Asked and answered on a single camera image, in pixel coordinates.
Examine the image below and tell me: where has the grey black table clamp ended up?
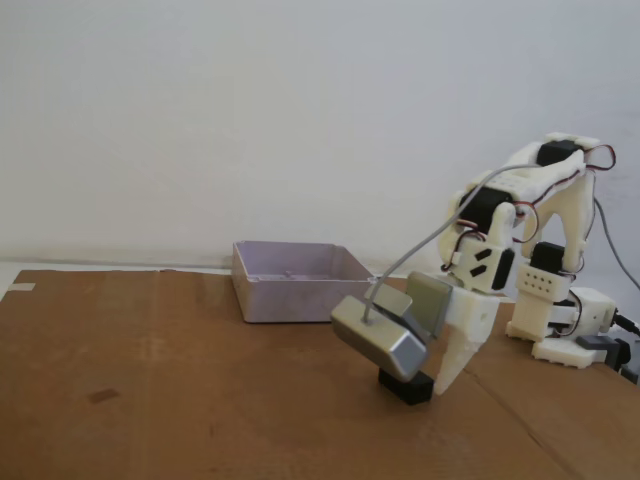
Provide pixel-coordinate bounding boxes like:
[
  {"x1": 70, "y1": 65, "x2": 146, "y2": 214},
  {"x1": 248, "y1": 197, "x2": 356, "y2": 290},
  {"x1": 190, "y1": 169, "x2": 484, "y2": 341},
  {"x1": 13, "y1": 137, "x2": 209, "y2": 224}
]
[{"x1": 575, "y1": 333, "x2": 640, "y2": 387}]

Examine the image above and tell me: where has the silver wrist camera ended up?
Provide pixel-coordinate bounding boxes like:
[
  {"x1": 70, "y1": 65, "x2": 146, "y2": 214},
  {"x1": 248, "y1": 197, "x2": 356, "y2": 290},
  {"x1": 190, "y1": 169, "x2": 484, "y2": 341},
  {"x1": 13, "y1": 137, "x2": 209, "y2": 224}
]
[{"x1": 329, "y1": 271, "x2": 454, "y2": 384}]

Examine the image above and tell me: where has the pale plastic open box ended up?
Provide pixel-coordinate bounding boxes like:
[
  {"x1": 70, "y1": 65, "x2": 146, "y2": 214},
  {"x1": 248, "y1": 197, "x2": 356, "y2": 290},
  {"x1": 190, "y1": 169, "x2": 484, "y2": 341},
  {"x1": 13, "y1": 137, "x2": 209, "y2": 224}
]
[{"x1": 231, "y1": 239, "x2": 377, "y2": 326}]

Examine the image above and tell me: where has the black rectangular block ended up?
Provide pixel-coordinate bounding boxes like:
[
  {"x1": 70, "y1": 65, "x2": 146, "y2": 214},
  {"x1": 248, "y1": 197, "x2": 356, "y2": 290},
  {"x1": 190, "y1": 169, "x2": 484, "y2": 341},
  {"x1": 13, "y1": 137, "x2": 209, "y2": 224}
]
[{"x1": 377, "y1": 367, "x2": 435, "y2": 408}]

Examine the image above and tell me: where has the grey camera cable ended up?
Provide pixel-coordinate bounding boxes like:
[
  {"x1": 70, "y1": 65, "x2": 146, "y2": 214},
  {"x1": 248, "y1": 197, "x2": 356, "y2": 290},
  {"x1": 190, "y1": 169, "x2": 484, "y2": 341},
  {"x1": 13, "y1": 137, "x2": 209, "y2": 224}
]
[{"x1": 364, "y1": 161, "x2": 640, "y2": 324}]

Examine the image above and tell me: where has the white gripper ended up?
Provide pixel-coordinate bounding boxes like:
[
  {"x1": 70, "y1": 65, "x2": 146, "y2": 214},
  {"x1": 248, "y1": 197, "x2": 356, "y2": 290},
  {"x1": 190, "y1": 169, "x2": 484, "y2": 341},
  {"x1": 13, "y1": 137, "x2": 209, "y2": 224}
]
[{"x1": 432, "y1": 288, "x2": 502, "y2": 397}]

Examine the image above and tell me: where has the black power cable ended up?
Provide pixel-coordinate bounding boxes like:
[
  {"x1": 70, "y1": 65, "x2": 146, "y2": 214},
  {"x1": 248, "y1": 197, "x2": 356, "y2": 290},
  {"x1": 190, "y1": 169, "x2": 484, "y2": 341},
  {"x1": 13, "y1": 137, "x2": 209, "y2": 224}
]
[{"x1": 613, "y1": 311, "x2": 640, "y2": 337}]

